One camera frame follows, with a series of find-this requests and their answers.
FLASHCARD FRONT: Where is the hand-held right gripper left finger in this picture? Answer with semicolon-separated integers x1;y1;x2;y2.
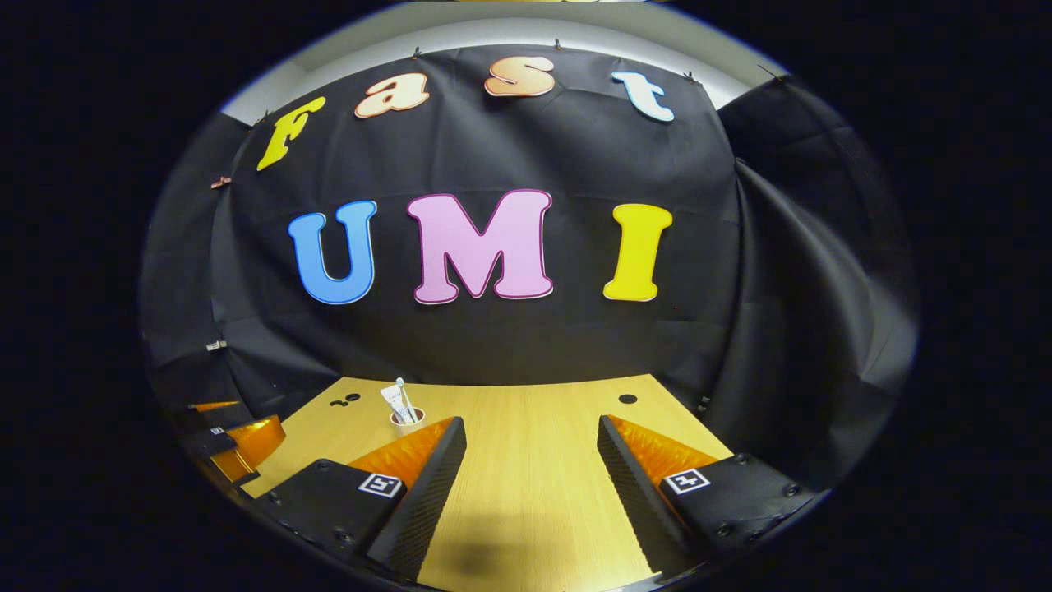
256;416;468;580

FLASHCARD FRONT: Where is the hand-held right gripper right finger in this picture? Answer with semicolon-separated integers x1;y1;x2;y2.
597;415;816;576

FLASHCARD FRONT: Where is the white toothpaste tube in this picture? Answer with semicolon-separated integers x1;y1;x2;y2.
380;384;412;424

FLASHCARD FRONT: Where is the wooden desktop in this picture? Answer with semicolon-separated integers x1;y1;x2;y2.
242;374;735;592

